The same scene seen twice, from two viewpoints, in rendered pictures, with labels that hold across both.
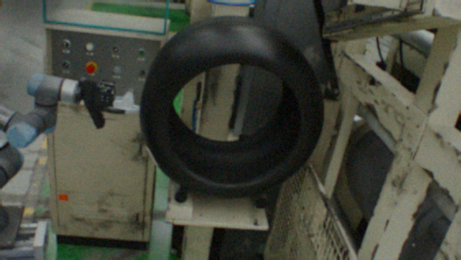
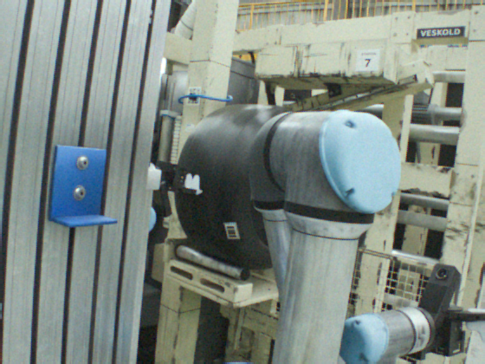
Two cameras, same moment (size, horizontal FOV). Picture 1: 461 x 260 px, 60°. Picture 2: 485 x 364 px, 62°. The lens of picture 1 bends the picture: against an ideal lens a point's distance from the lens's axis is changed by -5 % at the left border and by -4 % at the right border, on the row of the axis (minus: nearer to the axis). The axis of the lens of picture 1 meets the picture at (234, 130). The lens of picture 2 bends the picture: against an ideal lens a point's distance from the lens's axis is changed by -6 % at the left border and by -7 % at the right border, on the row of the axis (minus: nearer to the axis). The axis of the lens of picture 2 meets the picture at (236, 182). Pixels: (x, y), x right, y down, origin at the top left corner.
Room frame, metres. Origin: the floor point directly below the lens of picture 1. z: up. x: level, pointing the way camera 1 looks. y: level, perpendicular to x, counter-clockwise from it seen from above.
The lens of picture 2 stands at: (0.10, 1.10, 1.29)
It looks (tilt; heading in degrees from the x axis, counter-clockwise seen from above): 3 degrees down; 321
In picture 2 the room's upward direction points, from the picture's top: 7 degrees clockwise
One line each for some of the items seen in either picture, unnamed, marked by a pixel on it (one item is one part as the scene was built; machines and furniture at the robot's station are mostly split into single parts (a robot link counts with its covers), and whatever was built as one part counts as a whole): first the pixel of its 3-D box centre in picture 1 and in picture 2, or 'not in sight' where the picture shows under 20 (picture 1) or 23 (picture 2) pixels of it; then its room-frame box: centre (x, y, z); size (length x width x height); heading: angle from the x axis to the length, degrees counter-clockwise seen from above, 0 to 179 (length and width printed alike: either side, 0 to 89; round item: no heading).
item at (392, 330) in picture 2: not in sight; (374, 339); (0.43, 0.51, 1.04); 0.11 x 0.08 x 0.09; 83
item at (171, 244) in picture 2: not in sight; (203, 247); (1.54, 0.06, 0.90); 0.40 x 0.03 x 0.10; 99
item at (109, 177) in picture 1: (107, 136); not in sight; (1.97, 0.68, 0.63); 0.56 x 0.41 x 1.27; 99
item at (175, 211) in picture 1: (179, 184); (207, 278); (1.34, 0.17, 0.83); 0.36 x 0.09 x 0.06; 9
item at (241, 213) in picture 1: (215, 195); (231, 282); (1.36, 0.03, 0.80); 0.37 x 0.36 x 0.02; 99
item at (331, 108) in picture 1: (309, 123); not in sight; (1.64, -0.31, 1.05); 0.20 x 0.15 x 0.30; 9
